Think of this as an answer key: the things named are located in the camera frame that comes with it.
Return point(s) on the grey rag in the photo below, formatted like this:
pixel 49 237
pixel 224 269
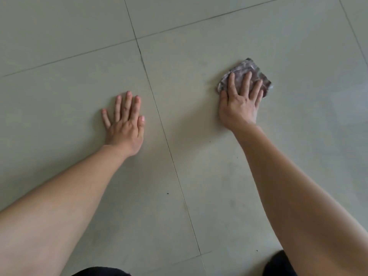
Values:
pixel 244 66

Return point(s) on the person's left hand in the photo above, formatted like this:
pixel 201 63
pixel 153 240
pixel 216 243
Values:
pixel 126 132

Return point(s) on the person's right hand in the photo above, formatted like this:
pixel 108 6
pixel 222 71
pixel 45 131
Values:
pixel 238 109

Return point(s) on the person's right forearm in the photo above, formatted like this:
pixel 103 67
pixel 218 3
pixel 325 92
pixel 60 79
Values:
pixel 296 198

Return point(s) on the person's left forearm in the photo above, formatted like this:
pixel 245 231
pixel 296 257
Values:
pixel 51 209

